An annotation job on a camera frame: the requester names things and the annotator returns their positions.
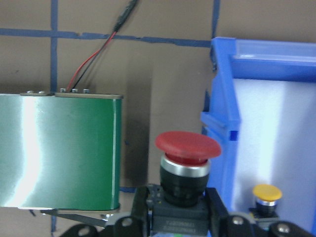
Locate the white foam pad right bin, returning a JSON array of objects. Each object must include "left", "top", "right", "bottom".
[{"left": 232, "top": 79, "right": 316, "bottom": 231}]

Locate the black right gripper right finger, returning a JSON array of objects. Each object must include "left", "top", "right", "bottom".
[{"left": 205, "top": 188, "right": 229, "bottom": 237}]

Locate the green conveyor belt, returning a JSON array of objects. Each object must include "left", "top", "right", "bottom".
[{"left": 0, "top": 91, "right": 122, "bottom": 227}]

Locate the yellow mushroom push button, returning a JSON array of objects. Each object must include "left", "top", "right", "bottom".
[{"left": 249, "top": 184, "right": 283, "bottom": 221}]

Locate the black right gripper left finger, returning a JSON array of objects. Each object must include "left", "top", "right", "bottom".
[{"left": 131, "top": 185, "right": 154, "bottom": 237}]

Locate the red black wire pair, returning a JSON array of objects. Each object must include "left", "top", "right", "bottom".
[{"left": 67, "top": 0, "right": 139, "bottom": 91}]

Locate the blue right plastic bin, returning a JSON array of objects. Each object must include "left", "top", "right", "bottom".
[{"left": 200, "top": 37, "right": 316, "bottom": 233}]

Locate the red mushroom push button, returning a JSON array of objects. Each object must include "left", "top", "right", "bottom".
[{"left": 152, "top": 131, "right": 221, "bottom": 236}]

